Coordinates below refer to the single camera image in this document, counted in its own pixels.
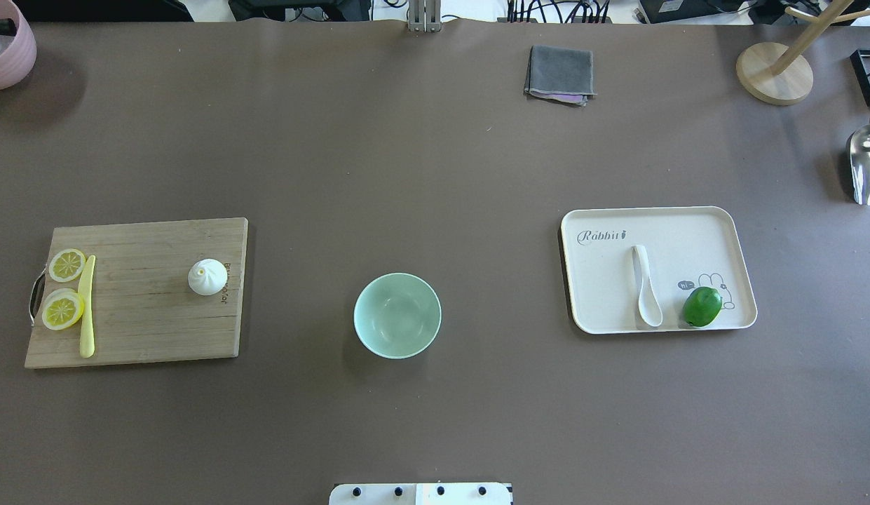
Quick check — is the yellow plastic knife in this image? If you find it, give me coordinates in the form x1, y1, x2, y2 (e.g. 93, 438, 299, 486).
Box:
78, 255, 96, 358

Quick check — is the metal scoop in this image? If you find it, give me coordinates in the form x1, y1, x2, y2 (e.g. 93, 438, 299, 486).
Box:
848, 106, 870, 206

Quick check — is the wooden cutting board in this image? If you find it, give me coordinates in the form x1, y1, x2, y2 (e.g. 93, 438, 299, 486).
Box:
25, 217, 249, 370

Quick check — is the lower lemon slice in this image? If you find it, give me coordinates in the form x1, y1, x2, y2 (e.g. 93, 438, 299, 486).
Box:
46, 248, 88, 283

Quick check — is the cream rabbit tray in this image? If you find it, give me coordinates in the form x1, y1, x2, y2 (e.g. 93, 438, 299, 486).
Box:
560, 206, 758, 335

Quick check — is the upper lemon slice stack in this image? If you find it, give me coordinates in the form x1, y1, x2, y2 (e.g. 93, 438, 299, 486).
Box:
41, 288, 85, 330

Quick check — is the wooden cup tree stand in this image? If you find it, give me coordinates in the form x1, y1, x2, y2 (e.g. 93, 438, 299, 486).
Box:
735, 1, 870, 106

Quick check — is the folded grey cloth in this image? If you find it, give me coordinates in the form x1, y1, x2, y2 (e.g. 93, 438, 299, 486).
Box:
524, 45, 596, 107

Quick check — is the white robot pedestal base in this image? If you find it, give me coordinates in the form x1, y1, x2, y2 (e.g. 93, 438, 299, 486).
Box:
328, 482, 514, 504

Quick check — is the mirror tray with glass rack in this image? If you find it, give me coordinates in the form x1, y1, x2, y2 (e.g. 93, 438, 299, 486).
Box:
849, 48, 870, 106

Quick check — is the pink bowl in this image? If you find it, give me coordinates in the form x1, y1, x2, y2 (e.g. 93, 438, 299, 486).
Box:
0, 1, 37, 90

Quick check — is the green lime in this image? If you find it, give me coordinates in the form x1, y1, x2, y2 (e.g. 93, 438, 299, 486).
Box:
684, 285, 723, 328

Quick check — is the white ceramic spoon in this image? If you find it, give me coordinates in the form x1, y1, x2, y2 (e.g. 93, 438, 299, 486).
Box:
632, 244, 663, 328

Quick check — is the white steamed bun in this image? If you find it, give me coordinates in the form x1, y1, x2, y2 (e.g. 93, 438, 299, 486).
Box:
187, 259, 229, 295

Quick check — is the aluminium frame post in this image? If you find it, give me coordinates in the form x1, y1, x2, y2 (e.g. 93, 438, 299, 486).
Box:
407, 0, 443, 33

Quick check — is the light green bowl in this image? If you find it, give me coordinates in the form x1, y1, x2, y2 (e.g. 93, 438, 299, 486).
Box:
353, 272, 443, 359

